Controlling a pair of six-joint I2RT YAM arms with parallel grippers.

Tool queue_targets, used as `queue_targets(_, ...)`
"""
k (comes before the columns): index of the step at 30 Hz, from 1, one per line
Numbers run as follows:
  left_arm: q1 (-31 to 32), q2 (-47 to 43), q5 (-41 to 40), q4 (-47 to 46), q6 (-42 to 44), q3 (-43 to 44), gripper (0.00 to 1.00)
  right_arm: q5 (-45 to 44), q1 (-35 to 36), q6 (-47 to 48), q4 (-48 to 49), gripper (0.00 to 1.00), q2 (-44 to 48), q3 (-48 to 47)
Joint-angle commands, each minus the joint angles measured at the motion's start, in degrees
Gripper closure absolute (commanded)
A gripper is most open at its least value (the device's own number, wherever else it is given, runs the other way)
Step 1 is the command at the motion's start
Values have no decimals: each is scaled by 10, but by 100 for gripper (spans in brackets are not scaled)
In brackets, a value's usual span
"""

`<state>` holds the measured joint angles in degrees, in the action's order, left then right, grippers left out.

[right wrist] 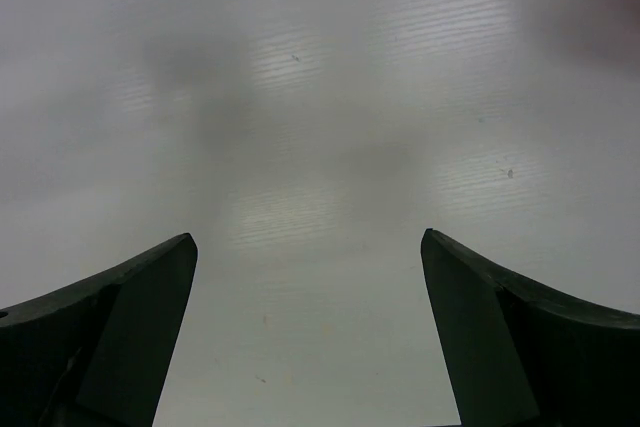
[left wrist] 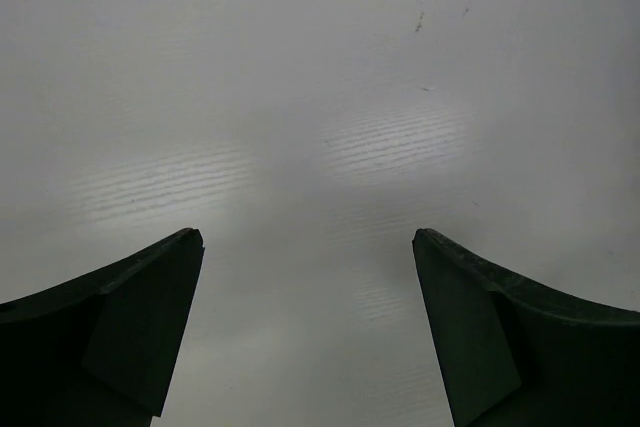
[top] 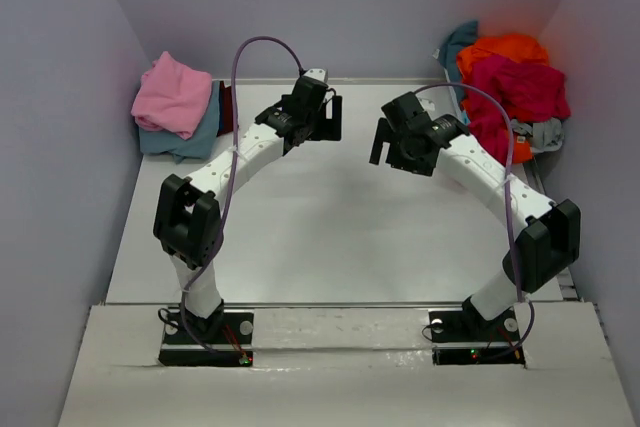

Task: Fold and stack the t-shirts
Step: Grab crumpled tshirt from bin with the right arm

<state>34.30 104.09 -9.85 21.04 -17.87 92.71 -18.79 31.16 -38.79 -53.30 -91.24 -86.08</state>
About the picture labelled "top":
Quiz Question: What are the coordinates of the teal blue t shirt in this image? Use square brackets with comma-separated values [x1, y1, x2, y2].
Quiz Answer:
[438, 20, 479, 82]

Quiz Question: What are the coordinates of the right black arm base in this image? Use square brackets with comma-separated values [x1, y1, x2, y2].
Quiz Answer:
[421, 309, 526, 366]

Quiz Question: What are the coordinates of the pink folded t shirt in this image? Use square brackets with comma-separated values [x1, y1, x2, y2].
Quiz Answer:
[131, 51, 213, 140]

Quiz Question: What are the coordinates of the magenta t shirt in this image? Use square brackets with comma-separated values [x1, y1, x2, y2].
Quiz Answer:
[468, 55, 571, 161]

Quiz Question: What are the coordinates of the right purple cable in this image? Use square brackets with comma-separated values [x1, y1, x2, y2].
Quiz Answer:
[413, 82, 535, 362]

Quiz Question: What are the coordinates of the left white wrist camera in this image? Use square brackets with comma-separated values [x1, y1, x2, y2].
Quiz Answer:
[303, 68, 328, 84]

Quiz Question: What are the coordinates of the dark red folded t shirt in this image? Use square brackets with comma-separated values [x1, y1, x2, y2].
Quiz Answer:
[217, 80, 233, 137]

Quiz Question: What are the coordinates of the purple cable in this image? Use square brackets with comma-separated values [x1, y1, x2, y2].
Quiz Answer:
[180, 36, 307, 356]
[413, 82, 535, 362]

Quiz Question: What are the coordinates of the grey t shirt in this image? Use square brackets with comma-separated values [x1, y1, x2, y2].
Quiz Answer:
[511, 118, 564, 155]

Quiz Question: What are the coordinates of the light blue folded t shirt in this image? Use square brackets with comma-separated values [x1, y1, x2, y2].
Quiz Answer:
[138, 85, 220, 163]

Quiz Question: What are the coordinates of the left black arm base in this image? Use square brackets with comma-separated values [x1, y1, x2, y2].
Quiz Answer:
[157, 307, 254, 368]

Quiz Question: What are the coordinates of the orange t shirt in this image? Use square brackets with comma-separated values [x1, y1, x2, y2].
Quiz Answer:
[457, 33, 549, 166]

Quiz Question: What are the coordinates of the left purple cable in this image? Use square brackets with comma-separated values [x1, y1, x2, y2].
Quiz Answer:
[180, 36, 307, 356]

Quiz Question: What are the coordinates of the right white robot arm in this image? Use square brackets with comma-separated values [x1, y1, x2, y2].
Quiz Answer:
[370, 92, 581, 339]

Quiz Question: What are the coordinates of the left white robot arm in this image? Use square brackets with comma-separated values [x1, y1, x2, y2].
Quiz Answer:
[153, 69, 342, 344]

